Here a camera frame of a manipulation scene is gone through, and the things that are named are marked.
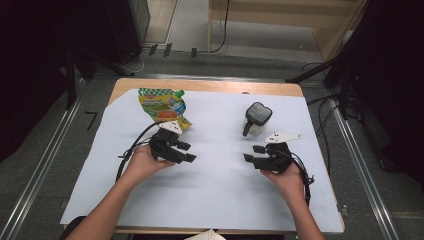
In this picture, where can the black metal stand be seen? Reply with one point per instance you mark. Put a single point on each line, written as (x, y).
(70, 83)
(343, 86)

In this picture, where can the yellow green spout pouch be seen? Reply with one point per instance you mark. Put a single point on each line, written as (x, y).
(163, 106)

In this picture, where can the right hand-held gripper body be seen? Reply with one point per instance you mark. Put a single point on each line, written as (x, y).
(278, 156)

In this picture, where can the person's right hand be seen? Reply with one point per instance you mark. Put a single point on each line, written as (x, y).
(290, 185)

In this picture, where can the small metal bracket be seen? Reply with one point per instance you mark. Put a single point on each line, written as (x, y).
(345, 210)

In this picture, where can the black curtain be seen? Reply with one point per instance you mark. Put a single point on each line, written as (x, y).
(30, 66)
(393, 83)

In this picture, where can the black cabinet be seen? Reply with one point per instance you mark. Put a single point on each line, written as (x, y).
(125, 30)

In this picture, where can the black tape strip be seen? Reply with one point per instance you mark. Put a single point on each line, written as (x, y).
(167, 49)
(152, 49)
(193, 52)

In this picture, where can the long metal floor rail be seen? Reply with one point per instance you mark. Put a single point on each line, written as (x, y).
(40, 166)
(363, 166)

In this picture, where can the person's left hand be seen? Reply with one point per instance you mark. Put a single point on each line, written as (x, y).
(143, 165)

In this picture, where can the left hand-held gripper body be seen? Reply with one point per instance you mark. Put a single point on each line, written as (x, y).
(165, 146)

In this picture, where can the clear jar with black lid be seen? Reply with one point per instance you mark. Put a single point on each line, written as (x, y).
(258, 113)

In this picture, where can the white cloth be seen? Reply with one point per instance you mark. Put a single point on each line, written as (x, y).
(206, 236)

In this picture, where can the light wooden frame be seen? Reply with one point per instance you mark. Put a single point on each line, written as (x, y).
(209, 26)

